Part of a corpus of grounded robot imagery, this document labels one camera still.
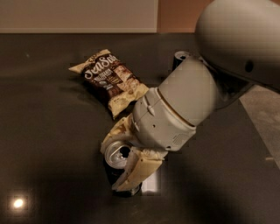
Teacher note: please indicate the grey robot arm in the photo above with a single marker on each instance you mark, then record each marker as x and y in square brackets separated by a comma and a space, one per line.
[239, 46]

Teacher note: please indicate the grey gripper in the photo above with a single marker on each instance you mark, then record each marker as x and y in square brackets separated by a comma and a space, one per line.
[159, 122]

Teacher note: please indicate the sea salt chips bag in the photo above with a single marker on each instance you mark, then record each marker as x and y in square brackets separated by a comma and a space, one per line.
[113, 82]

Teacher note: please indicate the dark pepsi can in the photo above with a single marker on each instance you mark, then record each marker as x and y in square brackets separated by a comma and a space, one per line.
[115, 159]

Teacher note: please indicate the slim dark energy drink can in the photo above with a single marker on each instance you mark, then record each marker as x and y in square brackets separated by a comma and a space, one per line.
[179, 57]

